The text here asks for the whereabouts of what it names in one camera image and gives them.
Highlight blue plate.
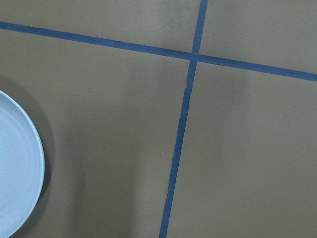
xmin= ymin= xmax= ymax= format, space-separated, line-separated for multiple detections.
xmin=0 ymin=92 xmax=45 ymax=238

